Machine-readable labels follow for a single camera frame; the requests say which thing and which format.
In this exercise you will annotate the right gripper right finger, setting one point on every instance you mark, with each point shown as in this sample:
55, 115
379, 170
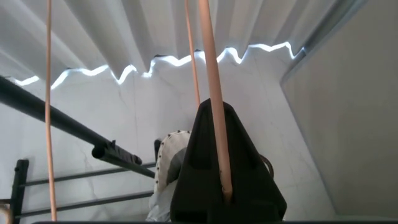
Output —
255, 186

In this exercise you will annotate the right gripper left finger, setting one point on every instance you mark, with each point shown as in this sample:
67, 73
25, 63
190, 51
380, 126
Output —
199, 174

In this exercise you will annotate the black clothes rack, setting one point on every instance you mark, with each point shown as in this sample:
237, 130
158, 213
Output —
62, 119

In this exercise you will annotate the white laundry basket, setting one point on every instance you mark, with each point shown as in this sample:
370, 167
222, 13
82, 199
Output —
172, 149

